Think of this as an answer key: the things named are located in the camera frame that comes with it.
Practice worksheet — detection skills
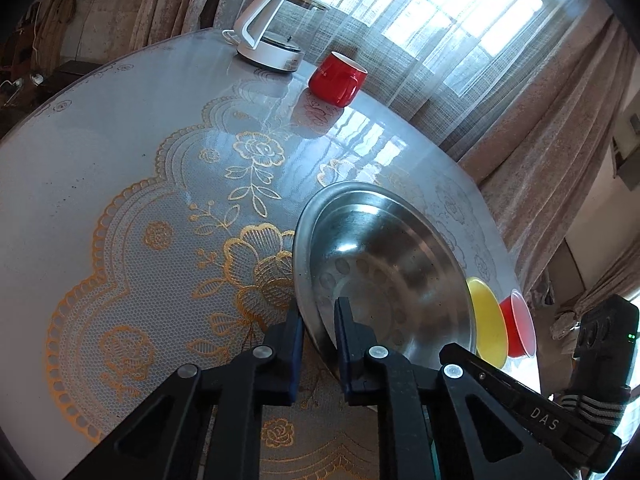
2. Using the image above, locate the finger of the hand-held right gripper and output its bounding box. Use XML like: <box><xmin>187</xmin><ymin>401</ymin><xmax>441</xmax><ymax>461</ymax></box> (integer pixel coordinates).
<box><xmin>439</xmin><ymin>342</ymin><xmax>508</xmax><ymax>398</ymax></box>

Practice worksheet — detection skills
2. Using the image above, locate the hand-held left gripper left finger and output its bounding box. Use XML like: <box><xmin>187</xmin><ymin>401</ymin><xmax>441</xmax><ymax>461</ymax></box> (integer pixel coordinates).
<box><xmin>65</xmin><ymin>305</ymin><xmax>306</xmax><ymax>480</ymax></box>

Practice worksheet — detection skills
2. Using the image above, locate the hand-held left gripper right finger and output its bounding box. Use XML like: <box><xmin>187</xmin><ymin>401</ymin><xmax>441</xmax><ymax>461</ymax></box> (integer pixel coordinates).
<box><xmin>334</xmin><ymin>297</ymin><xmax>571</xmax><ymax>480</ymax></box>

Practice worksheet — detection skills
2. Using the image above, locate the yellow plastic bowl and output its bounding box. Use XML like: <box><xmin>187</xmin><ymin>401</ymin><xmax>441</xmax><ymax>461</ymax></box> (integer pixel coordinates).
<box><xmin>466</xmin><ymin>276</ymin><xmax>508</xmax><ymax>367</ymax></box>

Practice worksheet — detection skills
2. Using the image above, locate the red plastic bowl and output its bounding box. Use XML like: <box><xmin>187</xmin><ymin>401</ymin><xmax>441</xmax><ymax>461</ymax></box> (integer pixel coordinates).
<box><xmin>499</xmin><ymin>288</ymin><xmax>537</xmax><ymax>359</ymax></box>

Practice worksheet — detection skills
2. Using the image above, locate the stainless steel bowl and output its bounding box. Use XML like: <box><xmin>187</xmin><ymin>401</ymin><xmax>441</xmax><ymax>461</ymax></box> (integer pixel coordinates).
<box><xmin>292</xmin><ymin>183</ymin><xmax>478</xmax><ymax>383</ymax></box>

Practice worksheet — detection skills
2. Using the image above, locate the teal plastic plate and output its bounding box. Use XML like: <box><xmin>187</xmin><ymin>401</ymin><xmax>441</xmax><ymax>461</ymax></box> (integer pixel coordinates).
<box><xmin>425</xmin><ymin>405</ymin><xmax>443</xmax><ymax>480</ymax></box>

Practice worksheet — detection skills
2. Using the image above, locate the grey patterned bag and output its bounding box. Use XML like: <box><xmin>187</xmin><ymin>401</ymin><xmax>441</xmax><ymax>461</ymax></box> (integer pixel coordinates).
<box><xmin>550</xmin><ymin>307</ymin><xmax>583</xmax><ymax>356</ymax></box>

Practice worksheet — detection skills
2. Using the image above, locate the beige tied curtain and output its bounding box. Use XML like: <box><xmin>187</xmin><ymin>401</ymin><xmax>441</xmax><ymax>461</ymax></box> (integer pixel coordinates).
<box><xmin>575</xmin><ymin>242</ymin><xmax>640</xmax><ymax>311</ymax></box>

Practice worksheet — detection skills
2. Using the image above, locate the beige patterned curtain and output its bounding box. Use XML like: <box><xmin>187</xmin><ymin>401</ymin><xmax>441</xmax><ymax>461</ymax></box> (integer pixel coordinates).
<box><xmin>450</xmin><ymin>0</ymin><xmax>640</xmax><ymax>311</ymax></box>
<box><xmin>132</xmin><ymin>0</ymin><xmax>281</xmax><ymax>48</ymax></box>

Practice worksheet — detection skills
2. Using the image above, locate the red mug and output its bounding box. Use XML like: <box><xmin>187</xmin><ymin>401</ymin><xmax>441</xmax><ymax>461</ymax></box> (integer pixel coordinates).
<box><xmin>308</xmin><ymin>51</ymin><xmax>368</xmax><ymax>109</ymax></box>

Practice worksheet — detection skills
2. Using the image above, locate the white sheer curtain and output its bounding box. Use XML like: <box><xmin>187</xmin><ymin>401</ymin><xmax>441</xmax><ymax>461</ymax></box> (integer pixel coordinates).
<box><xmin>215</xmin><ymin>0</ymin><xmax>616</xmax><ymax>161</ymax></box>

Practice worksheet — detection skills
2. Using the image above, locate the white electric glass kettle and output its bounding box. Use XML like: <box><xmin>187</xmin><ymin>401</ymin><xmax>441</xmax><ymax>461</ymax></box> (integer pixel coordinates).
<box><xmin>222</xmin><ymin>0</ymin><xmax>331</xmax><ymax>75</ymax></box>

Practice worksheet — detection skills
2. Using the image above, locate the barred window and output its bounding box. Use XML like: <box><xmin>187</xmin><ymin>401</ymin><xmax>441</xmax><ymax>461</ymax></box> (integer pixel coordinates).
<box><xmin>285</xmin><ymin>0</ymin><xmax>591</xmax><ymax>96</ymax></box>

